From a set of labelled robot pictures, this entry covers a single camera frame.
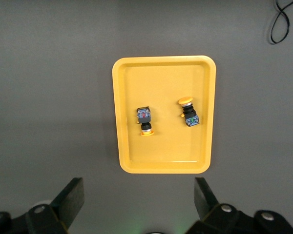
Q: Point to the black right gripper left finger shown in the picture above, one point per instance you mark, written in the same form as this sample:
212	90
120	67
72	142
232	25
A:
72	200

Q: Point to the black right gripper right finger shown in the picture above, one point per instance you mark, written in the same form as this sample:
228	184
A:
205	200

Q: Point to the yellow mushroom push button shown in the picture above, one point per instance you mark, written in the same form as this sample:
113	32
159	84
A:
144	119
189	114

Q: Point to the yellow plastic tray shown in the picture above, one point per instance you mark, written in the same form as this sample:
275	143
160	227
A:
163	146

